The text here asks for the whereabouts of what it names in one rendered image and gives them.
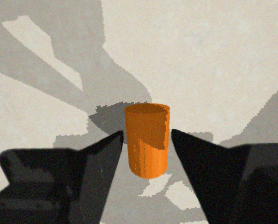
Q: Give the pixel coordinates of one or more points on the orange knob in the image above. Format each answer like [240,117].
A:
[147,129]

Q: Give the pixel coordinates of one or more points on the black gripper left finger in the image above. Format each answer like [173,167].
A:
[87,173]

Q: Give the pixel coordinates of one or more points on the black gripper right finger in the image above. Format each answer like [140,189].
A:
[220,176]

